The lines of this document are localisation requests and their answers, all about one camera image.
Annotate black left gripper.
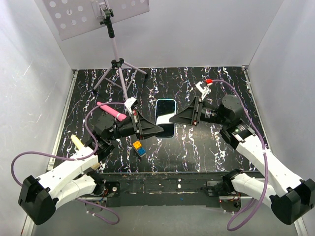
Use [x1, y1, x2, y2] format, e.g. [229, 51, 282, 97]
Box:
[107, 110, 163, 141]

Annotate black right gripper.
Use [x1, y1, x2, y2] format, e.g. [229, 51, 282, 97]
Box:
[169, 96, 228, 126]

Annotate light blue phone case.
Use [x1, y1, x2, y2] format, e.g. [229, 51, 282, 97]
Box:
[155, 98, 177, 138]

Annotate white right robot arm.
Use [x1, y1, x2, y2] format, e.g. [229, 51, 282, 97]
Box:
[170, 95, 315, 225]

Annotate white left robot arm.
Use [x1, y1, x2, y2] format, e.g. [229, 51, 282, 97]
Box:
[18, 110, 163, 225]

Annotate orange and blue toy blocks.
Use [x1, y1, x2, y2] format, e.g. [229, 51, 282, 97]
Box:
[132, 141, 146, 157]

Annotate pink cylindrical stick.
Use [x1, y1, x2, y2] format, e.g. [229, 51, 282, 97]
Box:
[97, 102, 127, 121]

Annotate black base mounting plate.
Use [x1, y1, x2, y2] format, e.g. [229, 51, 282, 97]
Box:
[76, 172, 244, 209]

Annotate lilac music stand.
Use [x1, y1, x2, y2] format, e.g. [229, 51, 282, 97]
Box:
[43, 0, 150, 103]

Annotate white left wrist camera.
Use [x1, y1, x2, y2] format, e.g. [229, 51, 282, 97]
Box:
[124, 97, 138, 113]

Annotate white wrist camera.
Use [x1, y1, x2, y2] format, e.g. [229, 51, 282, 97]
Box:
[124, 97, 138, 113]
[195, 79, 213, 100]

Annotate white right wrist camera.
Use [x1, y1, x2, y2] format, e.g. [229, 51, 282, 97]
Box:
[195, 79, 213, 100]

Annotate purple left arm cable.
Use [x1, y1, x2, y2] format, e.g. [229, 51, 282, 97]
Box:
[11, 103, 128, 225]

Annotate wooden handled tool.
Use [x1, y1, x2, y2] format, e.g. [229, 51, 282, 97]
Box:
[70, 135, 100, 170]

